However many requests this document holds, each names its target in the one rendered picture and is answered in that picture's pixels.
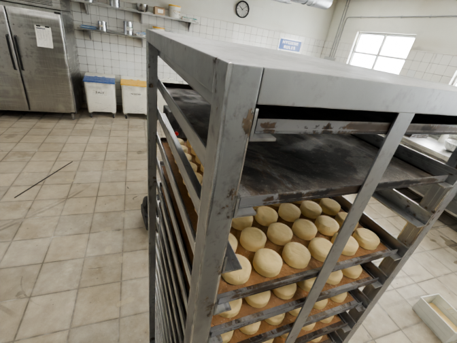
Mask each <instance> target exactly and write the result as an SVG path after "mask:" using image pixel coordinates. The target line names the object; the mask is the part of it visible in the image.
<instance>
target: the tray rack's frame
mask: <svg viewBox="0 0 457 343"><path fill-rule="evenodd" d="M147 41H148V42H149V43H150V44H152V45H153V46H154V47H155V48H156V49H158V50H159V51H160V52H162V53H163V54H164V55H165V56H167V57H168V58H169V59H171V60H172V61H173V62H174V63H175V64H176V65H178V66H179V67H181V68H182V69H183V70H184V71H185V72H186V73H188V74H189V75H190V76H192V77H193V78H194V79H195V80H197V81H198V82H199V83H201V84H202V85H203V86H204V87H205V88H207V89H208V90H209V91H211V92H212V93H213V94H212V101H211V112H210V117H209V129H208V135H207V146H206V153H205V164H204V170H203V181H202V187H201V198H200V205H199V216H198V223H197V234H196V240H195V246H194V257H193V264H192V275H191V281H190V292H189V298H188V309H187V316H186V327H185V333H184V343H207V340H208V336H209V330H210V327H211V320H212V316H213V313H214V306H215V302H216V297H217V293H218V287H219V283H220V277H221V273H222V267H223V263H224V257H225V253H226V247H227V244H228V240H229V233H230V230H231V223H232V219H233V214H234V210H235V204H236V200H237V194H238V190H239V184H240V180H241V174H242V170H243V164H244V160H245V156H246V150H247V147H248V140H249V136H250V130H251V127H252V121H253V117H254V111H255V107H256V104H258V105H280V106H292V107H305V108H328V109H340V110H363V111H375V112H397V114H396V116H395V118H394V120H393V122H392V124H391V126H390V128H389V130H388V132H387V134H386V136H385V139H384V141H383V143H382V145H381V147H380V149H379V151H378V153H377V155H376V157H375V159H374V161H373V163H372V165H371V167H370V169H369V171H368V173H367V175H366V177H365V180H364V182H363V184H362V186H361V188H360V190H359V192H358V194H357V196H356V198H355V200H354V202H353V204H352V206H351V208H350V210H349V212H348V214H347V216H346V218H345V220H344V222H343V224H342V226H341V228H340V230H339V233H338V234H337V237H336V238H335V241H334V242H333V245H332V246H331V249H330V250H329V252H328V254H327V256H326V258H325V261H324V263H323V265H322V267H321V269H320V271H319V273H318V275H317V277H316V279H315V281H314V283H313V285H312V287H311V289H310V291H309V293H308V295H307V297H306V299H305V302H304V304H303V306H302V308H301V310H300V312H299V314H298V316H297V318H296V320H295V322H294V324H293V326H292V328H291V330H290V332H289V334H288V336H287V338H286V340H285V342H284V343H294V342H295V340H296V338H297V336H298V335H299V333H300V331H301V329H302V327H303V325H304V323H305V321H306V320H307V317H308V316H309V313H310V312H311V310H312V308H313V306H314V304H315V302H316V300H317V298H318V297H319V295H320V293H321V291H322V289H323V287H324V285H325V284H326V281H327V280H328V277H329V276H330V274H331V272H332V270H333V268H334V266H335V264H336V262H337V261H338V259H339V257H340V255H341V253H342V251H343V249H344V248H345V245H346V244H347V242H348V240H349V238H350V236H351V234H352V232H353V230H354V228H355V226H356V225H357V223H358V221H359V219H360V217H361V215H362V213H363V212H364V210H365V208H366V206H367V204H368V202H369V200H370V198H371V196H372V194H373V192H374V191H375V189H376V187H377V185H378V183H379V181H380V179H381V178H382V176H383V174H384V172H385V170H386V168H387V166H388V164H389V162H390V160H391V158H392V156H393V155H394V153H395V151H396V149H397V147H398V145H399V144H400V142H401V140H402V138H403V136H404V134H405V132H406V130H407V128H408V126H409V124H410V122H411V120H412V119H413V117H414V115H415V114H433V115H445V116H457V86H453V85H449V84H443V83H440V82H433V81H430V80H423V79H419V78H414V77H410V76H404V75H400V74H396V73H390V72H386V71H380V70H376V69H370V68H366V67H360V66H357V65H350V64H347V63H340V62H336V61H331V60H327V59H321V58H317V57H313V56H307V55H303V54H297V53H293V52H285V51H282V50H274V49H270V48H262V47H258V46H250V45H245V44H237V43H233V42H225V41H220V40H216V39H207V38H203V37H195V36H191V35H183V34H179V33H170V32H166V31H157V30H152V29H147ZM456 193H457V182H456V184H455V185H454V186H453V187H450V188H445V189H444V188H442V187H440V186H438V185H436V184H432V185H431V186H430V188H429V189H428V191H427V192H426V194H425V196H424V197H423V199H422V200H421V202H420V203H419V205H421V206H422V207H423V208H426V209H427V210H428V211H430V212H432V213H433V216H432V217H431V219H430V220H429V221H428V223H427V224H426V226H424V227H419V228H415V227H414V226H413V225H411V224H409V223H408V222H407V223H406V225H405V226H404V227H403V229H402V231H401V232H400V233H399V235H398V237H397V239H398V240H400V241H401V242H402V243H404V245H406V246H407V247H408V248H409V250H408V251H407V253H406V254H405V256H404V257H403V258H402V259H399V260H396V261H393V260H392V259H391V258H390V257H384V258H383V260H382V262H381V263H380V264H379V266H378V267H379V268H380V269H381V270H382V271H383V272H384V273H385V274H386V275H387V276H388V277H389V278H388V279H387V281H386V282H385V284H384V285H383V286H382V287H378V288H376V289H374V288H373V287H372V286H371V285H370V284H368V285H366V286H365V287H364V289H363V290H362V292H363V293H364V294H365V295H366V296H367V297H368V298H369V299H370V301H371V303H370V305H369V307H368V308H367V309H366V310H363V311H361V312H357V311H356V309H355V308H352V309H350V310H349V312H348V313H349V314H350V316H351V317H352V318H353V319H354V320H355V322H356V324H355V326H354V328H353V329H352V330H350V331H347V332H345V333H344V332H343V331H342V330H341V329H338V330H336V332H337V333H338V335H339V336H340V338H341V339H342V340H343V343H348V342H349V340H350V339H351V337H352V336H353V335H354V333H355V332H356V330H357V329H358V328H359V327H360V325H361V324H362V322H363V321H364V320H365V319H366V317H367V315H368V314H369V313H370V311H371V310H372V309H373V307H374V306H375V304H376V303H377V302H378V300H379V299H380V297H381V296H382V295H383V294H384V292H385V291H386V289H387V288H388V287H389V285H390V284H391V282H392V281H393V280H394V278H395V277H396V275H397V274H398V273H399V272H400V270H401V269H402V267H403V266H404V264H405V263H406V262H407V260H408V259H409V258H410V256H411V255H412V254H413V252H414V251H415V249H416V248H417V247H418V245H419V244H420V242H421V241H422V240H423V239H424V237H425V236H426V234H427V233H428V232H429V230H430V229H431V227H432V226H433V225H434V224H435V222H436V221H437V219H438V218H439V217H440V215H441V214H442V212H443V211H444V209H445V208H446V207H447V205H448V204H449V202H451V200H452V199H453V197H454V195H455V194H456Z"/></svg>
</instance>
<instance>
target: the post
mask: <svg viewBox="0 0 457 343"><path fill-rule="evenodd" d="M146 99H147V162H148V286H149V343H155V297H156V166H157V99H158V49H156V48H155V47H154V46H153V45H152V44H150V43H149V42H148V41H147V29H146Z"/></svg>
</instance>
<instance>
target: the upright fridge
mask: <svg viewBox="0 0 457 343"><path fill-rule="evenodd" d="M35 25H40V26H43V27H44V26H46V27H50V28H51V33H52V43H53V48H45V47H40V46H37V38H36V33H35ZM83 102H84V100H83V94H82V85H81V79H80V70H79V65H78V55H77V49H76V44H75V34H74V29H73V19H72V13H71V5H70V0H0V110H15V111H30V112H60V113H71V117H72V120H75V118H74V117H75V116H74V114H77V112H78V110H81V108H80V107H81V105H82V104H83Z"/></svg>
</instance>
